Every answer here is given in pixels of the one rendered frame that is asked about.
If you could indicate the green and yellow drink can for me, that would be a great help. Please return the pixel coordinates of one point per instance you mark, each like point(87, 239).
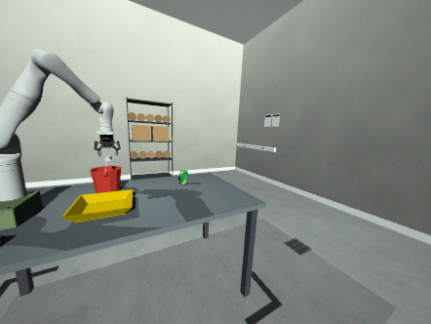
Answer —
point(183, 176)

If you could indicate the yellow tray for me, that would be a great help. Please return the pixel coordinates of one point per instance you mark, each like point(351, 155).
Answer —
point(96, 205)

